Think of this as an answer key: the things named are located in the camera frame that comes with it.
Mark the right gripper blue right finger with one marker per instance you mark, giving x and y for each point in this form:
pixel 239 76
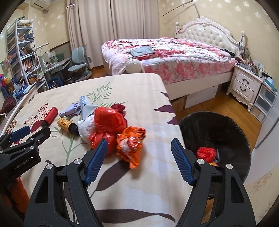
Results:
pixel 231 207

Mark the pink floral quilt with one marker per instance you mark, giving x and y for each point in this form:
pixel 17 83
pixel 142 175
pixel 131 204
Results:
pixel 174 60

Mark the camel milk powder sachet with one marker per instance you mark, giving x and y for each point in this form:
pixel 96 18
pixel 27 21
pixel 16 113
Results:
pixel 87 108

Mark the red bottle with black cap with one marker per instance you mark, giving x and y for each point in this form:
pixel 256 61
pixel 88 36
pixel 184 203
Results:
pixel 49 118

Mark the brown bottle with yellow label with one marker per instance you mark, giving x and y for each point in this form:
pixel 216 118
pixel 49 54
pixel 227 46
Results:
pixel 68 126

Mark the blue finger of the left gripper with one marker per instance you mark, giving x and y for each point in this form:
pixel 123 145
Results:
pixel 34 139
pixel 15 136

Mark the floral tablecloth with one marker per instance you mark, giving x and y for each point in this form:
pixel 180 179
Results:
pixel 154 194

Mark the white bookshelf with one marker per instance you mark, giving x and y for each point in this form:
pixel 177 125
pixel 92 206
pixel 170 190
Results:
pixel 22 55

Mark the red foam fruit net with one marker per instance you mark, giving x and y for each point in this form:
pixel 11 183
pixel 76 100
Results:
pixel 207 154

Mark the bed with white headboard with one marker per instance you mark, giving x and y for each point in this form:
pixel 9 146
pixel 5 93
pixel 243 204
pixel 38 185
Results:
pixel 203 30

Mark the dark red scrap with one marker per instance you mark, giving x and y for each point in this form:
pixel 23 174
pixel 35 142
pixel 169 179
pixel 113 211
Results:
pixel 119 108

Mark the study desk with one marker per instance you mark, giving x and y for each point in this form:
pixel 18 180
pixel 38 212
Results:
pixel 50 69

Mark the translucent plastic drawer unit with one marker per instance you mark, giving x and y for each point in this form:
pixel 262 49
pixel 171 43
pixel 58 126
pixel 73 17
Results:
pixel 263 103

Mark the white storage box under bed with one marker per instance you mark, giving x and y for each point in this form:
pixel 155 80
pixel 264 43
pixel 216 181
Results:
pixel 201 96

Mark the lavender paper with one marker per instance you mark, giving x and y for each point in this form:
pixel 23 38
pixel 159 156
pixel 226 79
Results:
pixel 72 110

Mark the cardboard box under bed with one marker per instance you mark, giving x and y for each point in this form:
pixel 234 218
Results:
pixel 178 104

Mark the beige curtains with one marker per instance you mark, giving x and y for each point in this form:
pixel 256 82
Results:
pixel 92 23

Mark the black trash bin with liner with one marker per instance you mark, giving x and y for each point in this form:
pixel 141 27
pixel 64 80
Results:
pixel 213 130

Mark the grey-blue desk chair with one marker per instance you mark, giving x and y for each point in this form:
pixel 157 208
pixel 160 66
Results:
pixel 80 70

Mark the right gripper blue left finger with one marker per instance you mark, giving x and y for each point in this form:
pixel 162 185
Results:
pixel 47 205

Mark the white air conditioner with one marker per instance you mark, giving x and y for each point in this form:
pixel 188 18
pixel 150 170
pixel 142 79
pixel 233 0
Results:
pixel 40 4

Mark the folded grey cloth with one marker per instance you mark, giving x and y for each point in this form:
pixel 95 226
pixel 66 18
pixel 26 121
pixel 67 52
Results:
pixel 143 50

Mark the white nightstand with drawers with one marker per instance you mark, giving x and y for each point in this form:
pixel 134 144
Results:
pixel 244 86

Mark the orange plastic bag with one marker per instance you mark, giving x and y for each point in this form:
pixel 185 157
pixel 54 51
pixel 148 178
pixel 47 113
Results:
pixel 129 145

